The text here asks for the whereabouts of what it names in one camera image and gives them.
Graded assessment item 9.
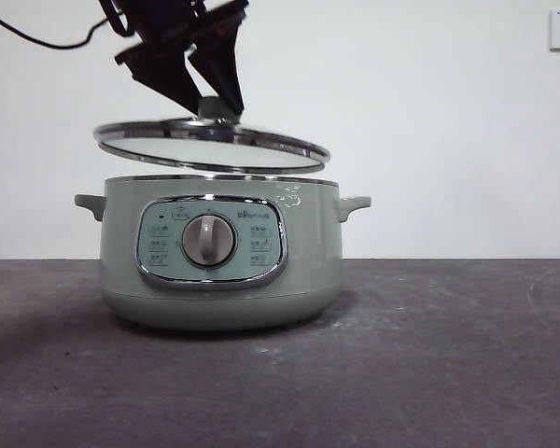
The glass lid with green knob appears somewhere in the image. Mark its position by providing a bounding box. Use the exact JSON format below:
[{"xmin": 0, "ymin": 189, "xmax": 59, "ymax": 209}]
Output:
[{"xmin": 92, "ymin": 95, "xmax": 332, "ymax": 176}]

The sage green electric pot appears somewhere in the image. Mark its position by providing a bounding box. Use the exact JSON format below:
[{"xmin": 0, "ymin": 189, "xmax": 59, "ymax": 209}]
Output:
[{"xmin": 73, "ymin": 175, "xmax": 372, "ymax": 332}]

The black cable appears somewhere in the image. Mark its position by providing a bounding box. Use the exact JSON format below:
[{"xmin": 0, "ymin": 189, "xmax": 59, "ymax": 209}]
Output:
[{"xmin": 0, "ymin": 7, "xmax": 119, "ymax": 49}]

